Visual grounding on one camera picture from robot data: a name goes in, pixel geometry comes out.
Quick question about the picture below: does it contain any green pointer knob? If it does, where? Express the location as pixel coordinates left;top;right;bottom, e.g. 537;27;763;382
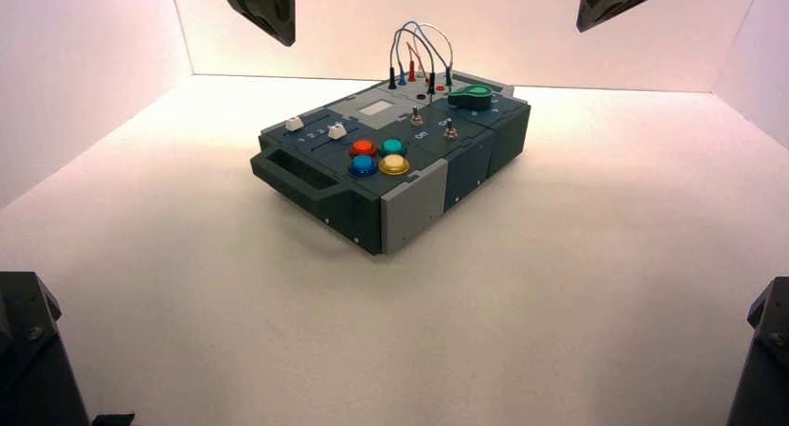
447;83;495;111

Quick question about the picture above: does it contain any yellow round push button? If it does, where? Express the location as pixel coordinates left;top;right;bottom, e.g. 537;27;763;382
378;153;411;177

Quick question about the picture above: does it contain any blue round push button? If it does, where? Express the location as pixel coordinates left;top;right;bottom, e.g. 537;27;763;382
348;154;379;178

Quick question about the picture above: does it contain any jumper wire with blue plugs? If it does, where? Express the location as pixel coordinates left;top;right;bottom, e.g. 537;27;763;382
397;20;455;87

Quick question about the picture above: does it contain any jumper wire with red plug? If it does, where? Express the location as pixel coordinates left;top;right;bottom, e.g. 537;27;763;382
407;39;431;84

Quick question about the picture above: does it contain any dark teal control box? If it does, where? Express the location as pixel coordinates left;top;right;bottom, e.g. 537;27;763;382
249;70;532;256

